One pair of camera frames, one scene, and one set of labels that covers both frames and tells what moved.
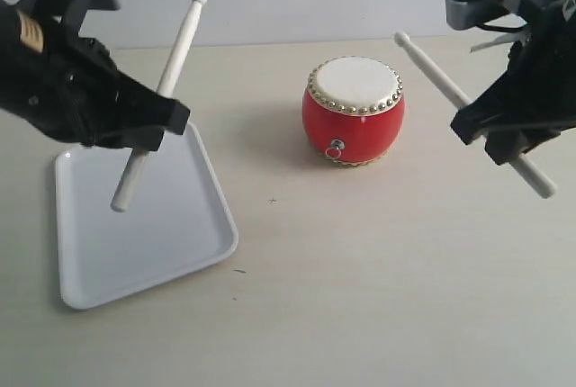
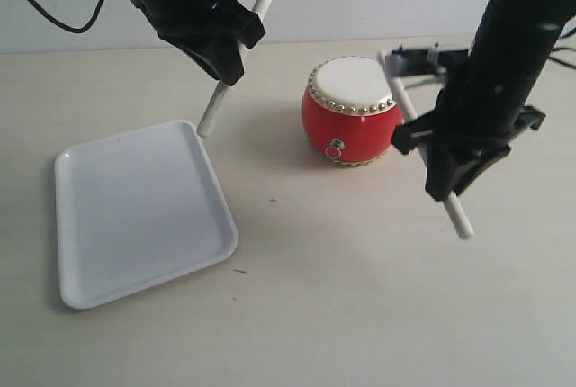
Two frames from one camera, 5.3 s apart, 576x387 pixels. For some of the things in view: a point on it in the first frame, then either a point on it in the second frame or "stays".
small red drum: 353,109 stays
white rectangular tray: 177,219 stays
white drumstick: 533,175 → 454,209
